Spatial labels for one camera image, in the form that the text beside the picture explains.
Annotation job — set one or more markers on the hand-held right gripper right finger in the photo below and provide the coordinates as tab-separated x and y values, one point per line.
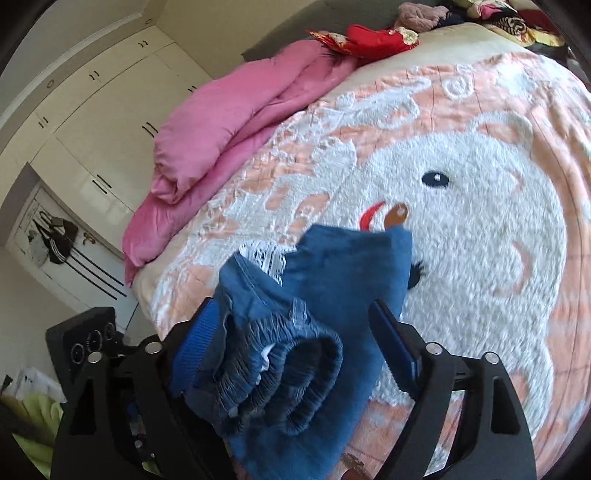
392	334

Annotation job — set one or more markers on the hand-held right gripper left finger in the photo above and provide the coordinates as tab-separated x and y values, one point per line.
203	327

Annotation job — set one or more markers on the blue denim pants lace trim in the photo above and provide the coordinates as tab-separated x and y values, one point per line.
332	295

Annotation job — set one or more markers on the white plastic bag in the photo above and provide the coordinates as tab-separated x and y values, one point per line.
30	383

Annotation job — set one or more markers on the white door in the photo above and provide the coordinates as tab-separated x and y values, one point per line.
60	258

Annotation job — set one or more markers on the hanging dark bags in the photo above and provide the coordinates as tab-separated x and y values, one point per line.
53	235

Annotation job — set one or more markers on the green cloth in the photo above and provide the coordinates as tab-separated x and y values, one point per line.
34	434

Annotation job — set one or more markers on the peach white printed blanket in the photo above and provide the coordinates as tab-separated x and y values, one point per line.
461	194

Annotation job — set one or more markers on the pink quilt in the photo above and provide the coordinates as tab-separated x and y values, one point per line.
221	129

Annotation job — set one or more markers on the cream wardrobe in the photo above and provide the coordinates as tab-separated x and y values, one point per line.
106	115

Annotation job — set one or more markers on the red embroidered cloth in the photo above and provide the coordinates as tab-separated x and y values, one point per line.
369	39

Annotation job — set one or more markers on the pink fuzzy garment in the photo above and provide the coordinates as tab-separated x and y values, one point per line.
418	14

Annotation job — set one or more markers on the pile of folded clothes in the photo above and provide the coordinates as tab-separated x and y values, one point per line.
508	21

